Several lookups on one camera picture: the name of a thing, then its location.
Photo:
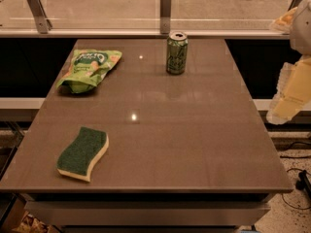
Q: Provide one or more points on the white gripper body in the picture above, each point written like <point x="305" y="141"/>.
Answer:
<point x="301" y="29"/>

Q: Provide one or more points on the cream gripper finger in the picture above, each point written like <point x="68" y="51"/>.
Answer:
<point x="293" y="91"/>
<point x="284" y="22"/>

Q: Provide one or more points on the green soda can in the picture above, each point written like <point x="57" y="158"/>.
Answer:
<point x="177" y="49"/>

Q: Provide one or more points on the green yellow sponge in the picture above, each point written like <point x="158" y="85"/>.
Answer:
<point x="79" y="158"/>

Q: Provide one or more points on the green snack bag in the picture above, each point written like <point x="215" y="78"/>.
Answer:
<point x="88" y="68"/>

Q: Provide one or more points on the glass railing panel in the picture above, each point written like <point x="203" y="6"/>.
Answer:
<point x="145" y="14"/>

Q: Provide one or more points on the middle metal rail bracket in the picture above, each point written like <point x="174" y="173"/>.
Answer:
<point x="165" y="16"/>

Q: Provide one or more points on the left metal rail bracket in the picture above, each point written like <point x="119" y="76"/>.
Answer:
<point x="43" y="24"/>

